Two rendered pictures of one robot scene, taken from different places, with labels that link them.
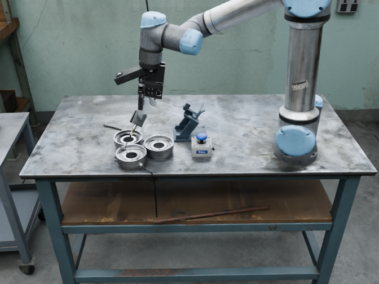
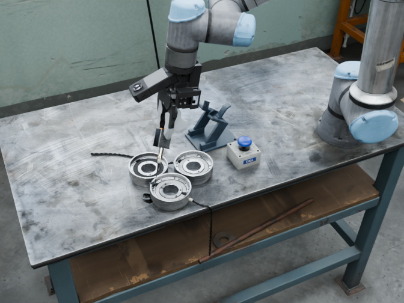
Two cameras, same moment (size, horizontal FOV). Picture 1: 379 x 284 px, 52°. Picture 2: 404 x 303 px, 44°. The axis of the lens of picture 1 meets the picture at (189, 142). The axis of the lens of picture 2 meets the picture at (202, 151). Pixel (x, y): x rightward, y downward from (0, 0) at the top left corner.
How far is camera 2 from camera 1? 0.58 m
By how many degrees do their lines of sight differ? 21
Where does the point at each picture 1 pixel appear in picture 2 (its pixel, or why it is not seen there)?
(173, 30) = (222, 19)
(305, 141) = (391, 125)
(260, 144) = (299, 131)
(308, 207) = (350, 186)
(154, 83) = (189, 90)
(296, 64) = (385, 42)
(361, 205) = not seen: hidden behind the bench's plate
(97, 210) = (118, 269)
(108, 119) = (88, 142)
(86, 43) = not seen: outside the picture
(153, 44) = (192, 41)
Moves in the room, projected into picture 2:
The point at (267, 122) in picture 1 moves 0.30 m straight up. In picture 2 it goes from (286, 99) to (299, 14)
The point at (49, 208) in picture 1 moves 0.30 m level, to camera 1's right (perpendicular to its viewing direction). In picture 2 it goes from (67, 291) to (177, 254)
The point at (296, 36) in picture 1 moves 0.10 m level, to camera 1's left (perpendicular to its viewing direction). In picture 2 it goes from (389, 11) to (351, 18)
